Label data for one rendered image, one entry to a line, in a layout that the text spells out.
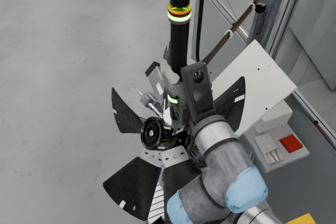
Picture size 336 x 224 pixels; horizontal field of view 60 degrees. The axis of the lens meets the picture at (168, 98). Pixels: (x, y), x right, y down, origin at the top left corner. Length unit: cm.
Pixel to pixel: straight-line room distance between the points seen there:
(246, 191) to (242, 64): 74
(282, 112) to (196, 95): 97
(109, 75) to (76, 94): 36
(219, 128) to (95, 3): 344
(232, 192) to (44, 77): 271
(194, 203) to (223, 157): 10
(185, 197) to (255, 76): 67
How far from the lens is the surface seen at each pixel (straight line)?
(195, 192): 55
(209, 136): 54
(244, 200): 51
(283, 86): 107
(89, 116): 264
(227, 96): 92
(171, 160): 102
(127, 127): 130
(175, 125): 80
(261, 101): 110
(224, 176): 52
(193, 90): 54
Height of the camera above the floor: 210
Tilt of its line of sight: 52 degrees down
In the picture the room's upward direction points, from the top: straight up
